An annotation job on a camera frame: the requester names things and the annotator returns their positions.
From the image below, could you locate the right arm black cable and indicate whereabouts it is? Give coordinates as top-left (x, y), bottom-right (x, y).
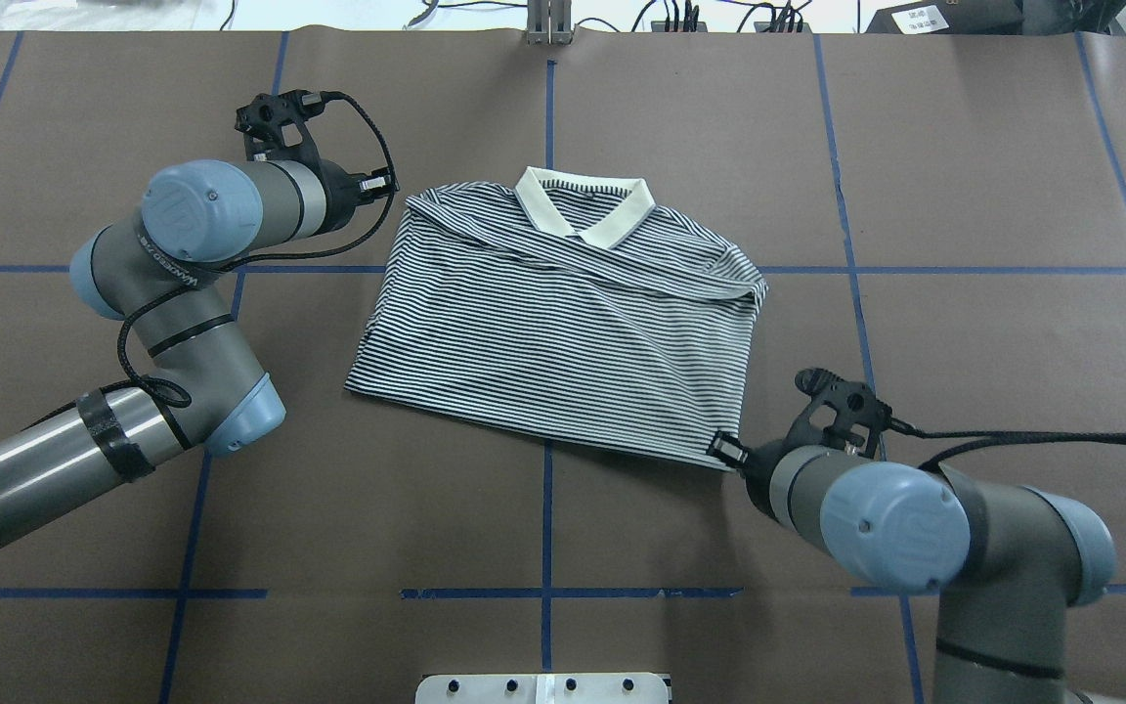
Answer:
top-left (890, 416), bottom-right (1126, 475)

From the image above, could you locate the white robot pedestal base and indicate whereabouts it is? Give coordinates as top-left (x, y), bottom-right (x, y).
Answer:
top-left (414, 672), bottom-right (673, 703)

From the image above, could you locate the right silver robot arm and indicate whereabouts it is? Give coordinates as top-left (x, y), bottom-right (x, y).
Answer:
top-left (708, 428), bottom-right (1126, 703)

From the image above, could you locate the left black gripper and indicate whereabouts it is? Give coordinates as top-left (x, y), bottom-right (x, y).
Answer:
top-left (316, 161), bottom-right (401, 237)

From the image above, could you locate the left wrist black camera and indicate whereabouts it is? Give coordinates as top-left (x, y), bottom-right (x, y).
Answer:
top-left (234, 89), bottom-right (325, 170)

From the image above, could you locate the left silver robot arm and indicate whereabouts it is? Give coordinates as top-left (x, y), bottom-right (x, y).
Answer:
top-left (0, 159), bottom-right (397, 549)

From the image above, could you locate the wrist black camera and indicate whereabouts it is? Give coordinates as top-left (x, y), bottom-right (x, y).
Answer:
top-left (234, 89), bottom-right (325, 170)
top-left (783, 367), bottom-right (893, 460)

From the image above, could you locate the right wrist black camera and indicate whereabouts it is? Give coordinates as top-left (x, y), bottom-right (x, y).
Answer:
top-left (783, 367), bottom-right (893, 460)

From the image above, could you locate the blue white striped polo shirt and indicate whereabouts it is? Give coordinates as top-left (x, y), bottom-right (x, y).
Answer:
top-left (345, 166), bottom-right (768, 469)

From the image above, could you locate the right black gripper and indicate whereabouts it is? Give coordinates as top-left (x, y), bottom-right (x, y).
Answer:
top-left (708, 429), bottom-right (803, 524)

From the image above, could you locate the aluminium frame post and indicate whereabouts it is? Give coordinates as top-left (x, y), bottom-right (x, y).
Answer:
top-left (524, 0), bottom-right (575, 46)

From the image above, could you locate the black power strip box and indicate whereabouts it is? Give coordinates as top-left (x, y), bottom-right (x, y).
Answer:
top-left (863, 1), bottom-right (1024, 36)

